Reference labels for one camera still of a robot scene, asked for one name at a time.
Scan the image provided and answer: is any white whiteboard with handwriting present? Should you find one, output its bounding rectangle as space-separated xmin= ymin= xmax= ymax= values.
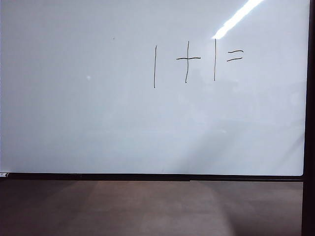
xmin=0 ymin=0 xmax=310 ymax=177

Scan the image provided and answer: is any black whiteboard stand frame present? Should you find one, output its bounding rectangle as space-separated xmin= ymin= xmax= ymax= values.
xmin=0 ymin=0 xmax=315 ymax=236

